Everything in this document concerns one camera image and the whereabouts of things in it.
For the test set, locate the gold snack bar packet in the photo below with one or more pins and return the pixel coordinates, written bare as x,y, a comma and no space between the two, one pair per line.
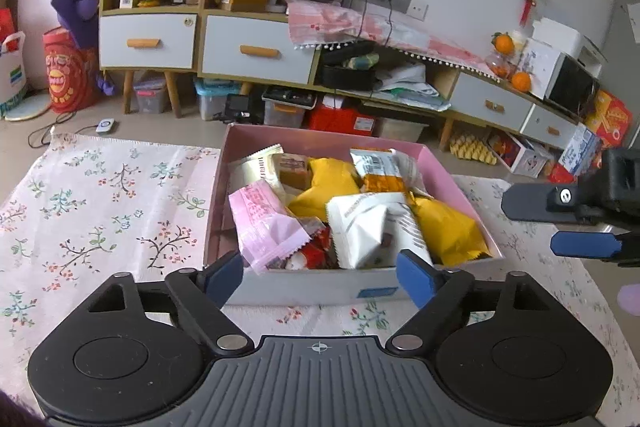
292,167

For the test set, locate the white foam box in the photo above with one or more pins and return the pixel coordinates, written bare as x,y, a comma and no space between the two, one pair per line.
560,38

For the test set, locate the white round base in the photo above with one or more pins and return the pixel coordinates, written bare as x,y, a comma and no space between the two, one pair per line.
27,109

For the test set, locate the white wall socket strip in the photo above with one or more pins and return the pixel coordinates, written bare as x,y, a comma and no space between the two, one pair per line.
417,10

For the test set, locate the white microwave oven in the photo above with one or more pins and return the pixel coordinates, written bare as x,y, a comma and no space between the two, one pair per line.
570,87

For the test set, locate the floral tablecloth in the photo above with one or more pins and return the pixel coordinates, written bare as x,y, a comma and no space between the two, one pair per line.
100,207

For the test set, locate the black case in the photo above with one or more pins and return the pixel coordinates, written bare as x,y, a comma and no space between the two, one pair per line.
347,78

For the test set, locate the long wooden TV cabinet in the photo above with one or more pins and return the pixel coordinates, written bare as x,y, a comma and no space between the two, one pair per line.
445,82

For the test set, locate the orange red box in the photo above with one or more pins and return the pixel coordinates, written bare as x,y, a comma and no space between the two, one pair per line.
610,122

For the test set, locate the white orange snack packet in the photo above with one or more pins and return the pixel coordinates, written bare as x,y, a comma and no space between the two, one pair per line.
385,167

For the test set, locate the orange with leaves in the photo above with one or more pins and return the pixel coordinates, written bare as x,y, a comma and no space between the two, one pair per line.
503,43

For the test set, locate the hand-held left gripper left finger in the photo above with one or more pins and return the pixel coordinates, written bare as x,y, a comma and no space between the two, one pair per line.
225,277

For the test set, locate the yellow egg tray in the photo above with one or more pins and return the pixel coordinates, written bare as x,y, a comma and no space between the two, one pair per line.
472,149

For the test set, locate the pale cream snack packet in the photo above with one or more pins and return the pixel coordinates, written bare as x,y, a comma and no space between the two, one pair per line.
257,172

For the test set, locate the blue lid storage bin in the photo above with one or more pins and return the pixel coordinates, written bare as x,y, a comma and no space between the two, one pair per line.
210,102

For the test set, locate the large yellow snack packet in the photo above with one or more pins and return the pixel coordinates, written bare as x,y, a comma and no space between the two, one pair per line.
450,232

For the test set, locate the white remote switch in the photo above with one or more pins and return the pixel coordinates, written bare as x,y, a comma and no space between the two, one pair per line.
106,127

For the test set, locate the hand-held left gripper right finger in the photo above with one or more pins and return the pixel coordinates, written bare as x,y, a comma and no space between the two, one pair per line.
415,277

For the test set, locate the glass jar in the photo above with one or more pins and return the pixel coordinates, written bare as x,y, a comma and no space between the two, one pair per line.
497,66

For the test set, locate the pile of white papers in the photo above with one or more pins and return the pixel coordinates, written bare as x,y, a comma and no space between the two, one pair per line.
410,82

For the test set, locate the white patterned carton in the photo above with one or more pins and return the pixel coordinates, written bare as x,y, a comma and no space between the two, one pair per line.
525,162

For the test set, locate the pink cardboard box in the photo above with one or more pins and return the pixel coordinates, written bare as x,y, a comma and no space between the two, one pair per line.
300,289

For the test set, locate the clear storage bin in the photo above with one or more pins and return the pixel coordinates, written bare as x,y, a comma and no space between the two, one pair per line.
150,99
400,129

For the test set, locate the blue white carton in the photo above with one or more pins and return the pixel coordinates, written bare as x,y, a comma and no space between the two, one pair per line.
580,152

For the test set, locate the white shopping bag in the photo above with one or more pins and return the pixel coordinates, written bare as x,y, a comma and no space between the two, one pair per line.
12,82

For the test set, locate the red storage box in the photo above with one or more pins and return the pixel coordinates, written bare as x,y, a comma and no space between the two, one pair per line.
330,119

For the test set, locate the small yellow snack packet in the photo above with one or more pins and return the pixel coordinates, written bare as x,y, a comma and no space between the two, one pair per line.
325,187

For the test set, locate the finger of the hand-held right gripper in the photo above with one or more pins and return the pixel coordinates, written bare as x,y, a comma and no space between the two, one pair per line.
530,204
585,243

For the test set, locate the pink snack packet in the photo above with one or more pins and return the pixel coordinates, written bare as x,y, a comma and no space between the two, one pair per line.
260,222

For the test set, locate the red printed bucket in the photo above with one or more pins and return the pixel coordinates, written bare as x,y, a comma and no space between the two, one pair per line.
70,77

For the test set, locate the white printed snack packet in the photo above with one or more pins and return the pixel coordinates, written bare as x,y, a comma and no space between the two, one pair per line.
360,232

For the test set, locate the red gift bag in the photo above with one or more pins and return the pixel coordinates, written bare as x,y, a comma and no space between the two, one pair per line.
5,24

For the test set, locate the pink tasselled cloth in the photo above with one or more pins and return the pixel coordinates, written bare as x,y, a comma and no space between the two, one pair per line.
325,19

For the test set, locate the red snack packet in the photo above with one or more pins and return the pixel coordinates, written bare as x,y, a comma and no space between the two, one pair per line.
315,254

